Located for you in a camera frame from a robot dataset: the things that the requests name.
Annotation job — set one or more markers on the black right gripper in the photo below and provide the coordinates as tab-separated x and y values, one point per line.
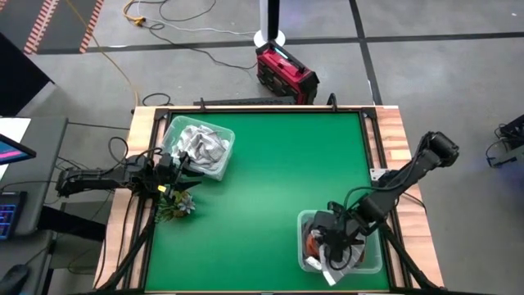
340	229

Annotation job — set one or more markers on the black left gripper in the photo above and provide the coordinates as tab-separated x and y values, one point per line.
168	176

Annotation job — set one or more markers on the grey white-checked towel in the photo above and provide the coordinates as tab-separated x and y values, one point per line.
333	274

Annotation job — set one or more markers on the orange towel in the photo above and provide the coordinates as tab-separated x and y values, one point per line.
311	246

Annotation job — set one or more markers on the clear plastic bin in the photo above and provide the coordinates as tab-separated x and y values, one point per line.
374	262
227	135

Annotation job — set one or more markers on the white waffle towel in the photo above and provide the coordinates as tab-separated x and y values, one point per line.
204	147

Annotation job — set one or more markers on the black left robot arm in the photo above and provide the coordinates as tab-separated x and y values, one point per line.
98	178

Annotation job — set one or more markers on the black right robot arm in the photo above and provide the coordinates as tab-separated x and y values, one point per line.
409	172

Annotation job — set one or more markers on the green succulent plant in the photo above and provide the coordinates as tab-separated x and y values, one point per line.
180	205

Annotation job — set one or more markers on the black support strut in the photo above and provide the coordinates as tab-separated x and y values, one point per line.
131	254
409	262

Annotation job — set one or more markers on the green table mat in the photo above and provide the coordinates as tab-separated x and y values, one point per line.
266	205

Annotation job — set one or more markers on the long black bar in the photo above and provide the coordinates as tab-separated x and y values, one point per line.
245	101

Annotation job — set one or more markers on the red power station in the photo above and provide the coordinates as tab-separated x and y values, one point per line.
286	73

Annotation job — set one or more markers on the grey desk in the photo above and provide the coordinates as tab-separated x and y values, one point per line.
45	155

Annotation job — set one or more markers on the black table clamp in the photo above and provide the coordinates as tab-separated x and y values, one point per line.
333	102

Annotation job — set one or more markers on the monitor screen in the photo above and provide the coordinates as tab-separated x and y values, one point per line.
12	151

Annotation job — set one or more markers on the white floor stand pole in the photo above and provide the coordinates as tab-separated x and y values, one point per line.
266	16

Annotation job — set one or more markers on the backlit keyboard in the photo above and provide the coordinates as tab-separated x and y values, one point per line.
8	213

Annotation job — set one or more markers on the white paper sheet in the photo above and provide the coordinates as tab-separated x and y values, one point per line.
12	127

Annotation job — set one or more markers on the black cabinet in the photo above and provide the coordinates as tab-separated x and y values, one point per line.
16	82

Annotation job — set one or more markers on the black computer mouse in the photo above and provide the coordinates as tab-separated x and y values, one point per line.
12	278

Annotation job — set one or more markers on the white metal bracket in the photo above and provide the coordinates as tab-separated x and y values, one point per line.
377	174

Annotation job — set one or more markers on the black table frame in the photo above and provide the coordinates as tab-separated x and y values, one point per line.
286	110

